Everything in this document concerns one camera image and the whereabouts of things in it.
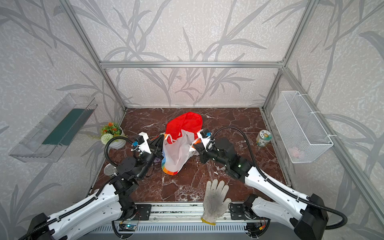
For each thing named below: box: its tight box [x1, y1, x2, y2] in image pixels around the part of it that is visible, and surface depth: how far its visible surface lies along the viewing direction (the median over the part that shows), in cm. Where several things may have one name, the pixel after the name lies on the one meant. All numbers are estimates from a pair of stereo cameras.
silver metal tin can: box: [103, 163, 118, 176], surface depth 84 cm
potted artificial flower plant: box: [100, 122, 127, 150], surface depth 88 cm
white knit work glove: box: [201, 179, 232, 226], surface depth 78 cm
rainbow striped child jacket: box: [161, 111, 203, 176], surface depth 103 cm
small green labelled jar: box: [256, 130, 273, 148], surface depth 96 cm
